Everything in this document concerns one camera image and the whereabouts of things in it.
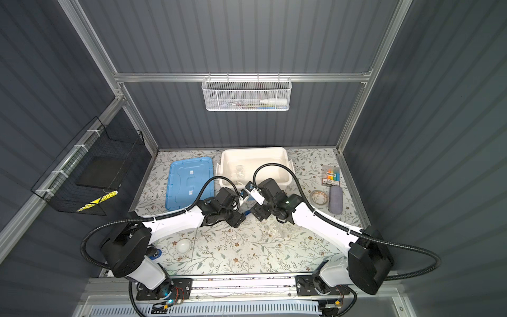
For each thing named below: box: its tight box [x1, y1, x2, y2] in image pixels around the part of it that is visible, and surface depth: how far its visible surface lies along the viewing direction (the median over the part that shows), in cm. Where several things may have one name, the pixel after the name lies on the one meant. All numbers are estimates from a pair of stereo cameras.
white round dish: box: [175, 239, 192, 255], surface depth 84 cm
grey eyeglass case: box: [329, 184, 344, 215], surface depth 98 cm
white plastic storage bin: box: [215, 147, 294, 187], surface depth 100 cm
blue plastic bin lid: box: [165, 156, 215, 211], surface depth 110 cm
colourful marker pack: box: [321, 165, 341, 187], surface depth 107 cm
